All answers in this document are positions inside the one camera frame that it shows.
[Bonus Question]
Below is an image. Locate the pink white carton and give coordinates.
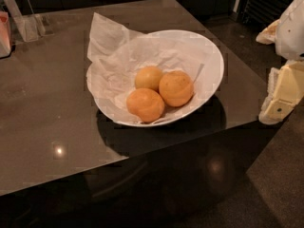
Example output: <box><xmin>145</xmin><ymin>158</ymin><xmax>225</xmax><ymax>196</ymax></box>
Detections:
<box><xmin>0</xmin><ymin>11</ymin><xmax>11</xmax><ymax>58</ymax></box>

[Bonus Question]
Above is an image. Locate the white crumpled paper liner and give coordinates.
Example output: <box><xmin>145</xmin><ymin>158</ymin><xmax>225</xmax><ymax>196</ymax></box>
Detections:
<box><xmin>86</xmin><ymin>13</ymin><xmax>211</xmax><ymax>126</ymax></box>

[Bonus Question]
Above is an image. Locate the white bowl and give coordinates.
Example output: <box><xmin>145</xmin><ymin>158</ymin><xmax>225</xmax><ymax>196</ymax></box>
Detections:
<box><xmin>90</xmin><ymin>28</ymin><xmax>225</xmax><ymax>128</ymax></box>

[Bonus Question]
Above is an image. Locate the dark slatted appliance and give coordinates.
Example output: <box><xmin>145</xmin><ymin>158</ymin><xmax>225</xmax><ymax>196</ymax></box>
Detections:
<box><xmin>237</xmin><ymin>0</ymin><xmax>293</xmax><ymax>26</ymax></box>

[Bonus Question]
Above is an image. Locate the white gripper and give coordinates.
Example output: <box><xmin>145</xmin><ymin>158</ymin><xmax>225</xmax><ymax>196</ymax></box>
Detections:
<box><xmin>256</xmin><ymin>0</ymin><xmax>304</xmax><ymax>124</ymax></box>

